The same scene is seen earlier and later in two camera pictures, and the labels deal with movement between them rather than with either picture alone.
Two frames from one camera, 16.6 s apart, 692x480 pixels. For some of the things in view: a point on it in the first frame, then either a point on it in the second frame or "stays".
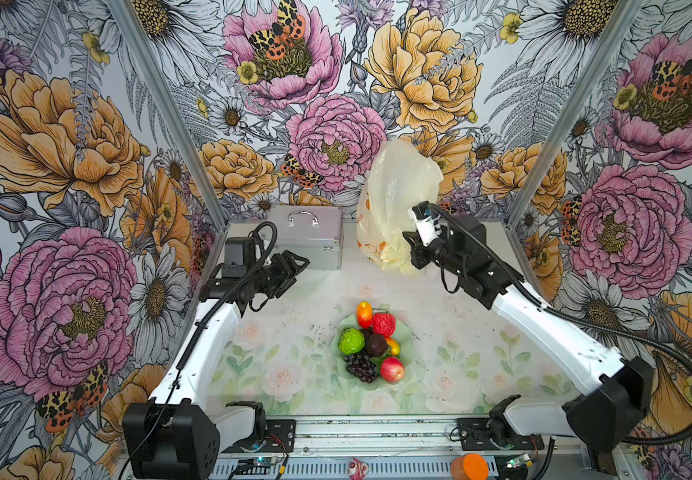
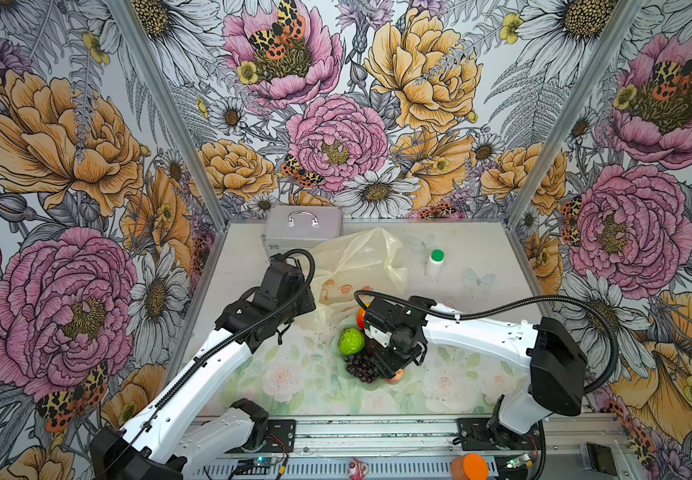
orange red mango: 364,314 stays
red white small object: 357,469 stays
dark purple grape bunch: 361,366 stays
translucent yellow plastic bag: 397,178 to 365,260
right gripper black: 413,239 to 388,365
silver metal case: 313,232 stays
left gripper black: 283,267 to 310,308
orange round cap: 470,466 stays
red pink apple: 391,370 stays
